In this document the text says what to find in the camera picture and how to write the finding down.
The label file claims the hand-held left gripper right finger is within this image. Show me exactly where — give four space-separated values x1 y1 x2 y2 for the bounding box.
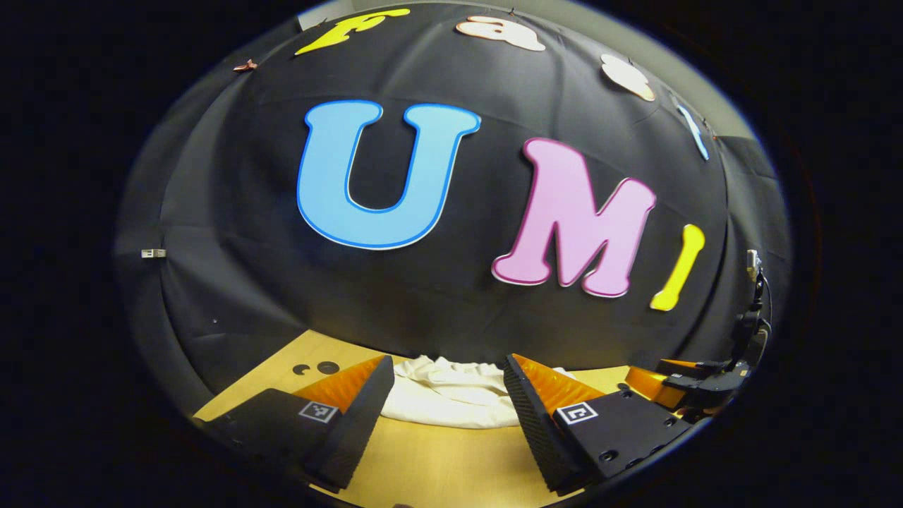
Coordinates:
503 353 693 496

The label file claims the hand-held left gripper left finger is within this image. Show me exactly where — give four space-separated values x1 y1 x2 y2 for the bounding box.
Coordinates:
198 355 396 493

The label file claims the white sweatshirt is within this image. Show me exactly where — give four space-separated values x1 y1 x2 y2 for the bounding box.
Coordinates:
381 355 569 430

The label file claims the black backdrop cloth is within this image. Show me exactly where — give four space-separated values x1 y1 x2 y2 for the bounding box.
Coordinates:
113 4 791 417

